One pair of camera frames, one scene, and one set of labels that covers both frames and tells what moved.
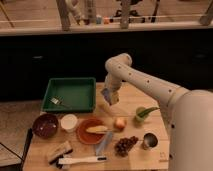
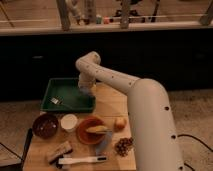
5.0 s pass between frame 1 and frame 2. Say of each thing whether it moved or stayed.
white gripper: moved
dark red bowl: stayed
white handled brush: stayed
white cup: stayed
